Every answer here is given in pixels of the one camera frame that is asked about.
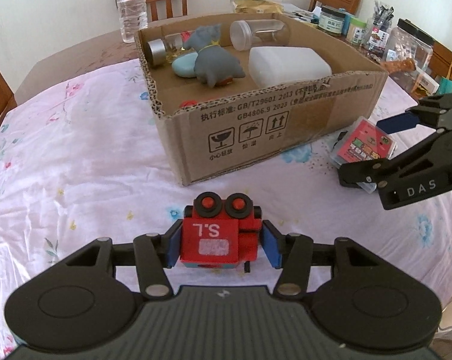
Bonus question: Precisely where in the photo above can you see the large clear black-lid jar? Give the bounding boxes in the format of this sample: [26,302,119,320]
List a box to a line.
[382,19,434,91]

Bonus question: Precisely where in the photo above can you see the dark glass jar green label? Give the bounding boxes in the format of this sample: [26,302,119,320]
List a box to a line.
[319,6,346,36]

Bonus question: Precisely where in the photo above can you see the pink card game box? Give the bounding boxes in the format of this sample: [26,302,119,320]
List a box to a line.
[329,116,398,195]

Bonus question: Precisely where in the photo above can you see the wooden chair right side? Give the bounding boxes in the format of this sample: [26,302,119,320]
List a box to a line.
[429,41,452,82]

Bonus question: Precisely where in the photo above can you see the pen holder cup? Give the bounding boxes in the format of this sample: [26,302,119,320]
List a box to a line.
[361,1,394,58]

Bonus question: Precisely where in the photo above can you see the pink floral tablecloth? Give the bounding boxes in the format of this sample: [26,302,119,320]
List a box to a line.
[0,60,452,359]

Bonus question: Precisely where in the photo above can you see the white translucent plastic box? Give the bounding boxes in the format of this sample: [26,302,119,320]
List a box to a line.
[249,46,332,88]

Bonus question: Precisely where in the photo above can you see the open cardboard box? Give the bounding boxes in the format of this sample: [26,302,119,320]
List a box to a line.
[135,13,388,185]

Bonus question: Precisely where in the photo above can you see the capsule bottle silver cap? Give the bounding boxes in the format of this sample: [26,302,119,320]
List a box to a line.
[147,31,197,68]

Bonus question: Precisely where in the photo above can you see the small white carton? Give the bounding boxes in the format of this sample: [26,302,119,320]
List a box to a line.
[417,72,439,96]

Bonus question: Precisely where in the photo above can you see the red wooden toy train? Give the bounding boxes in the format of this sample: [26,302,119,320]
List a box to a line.
[179,192,262,273]

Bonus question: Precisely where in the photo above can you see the light blue oval case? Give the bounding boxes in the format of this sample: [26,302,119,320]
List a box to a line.
[171,52,198,78]

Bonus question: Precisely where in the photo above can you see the clear water bottle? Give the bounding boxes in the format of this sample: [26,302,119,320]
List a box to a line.
[116,0,148,43]

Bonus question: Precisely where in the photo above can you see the small green lid jar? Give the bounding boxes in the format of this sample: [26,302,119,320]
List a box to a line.
[346,16,367,45]

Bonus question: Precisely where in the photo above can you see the black toy train car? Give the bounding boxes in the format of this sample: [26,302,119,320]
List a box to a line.
[179,100,198,108]

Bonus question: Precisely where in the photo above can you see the clear plastic jar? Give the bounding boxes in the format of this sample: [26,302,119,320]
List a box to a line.
[229,19,290,51]

